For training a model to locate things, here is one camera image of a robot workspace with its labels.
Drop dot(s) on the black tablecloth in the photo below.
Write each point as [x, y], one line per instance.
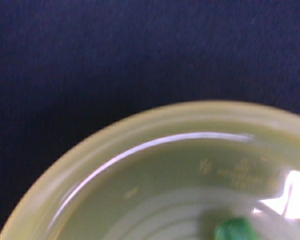
[69, 68]

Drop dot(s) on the green toy cucumber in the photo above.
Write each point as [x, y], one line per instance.
[236, 229]

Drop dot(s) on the yellow plastic plate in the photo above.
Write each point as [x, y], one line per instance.
[171, 173]

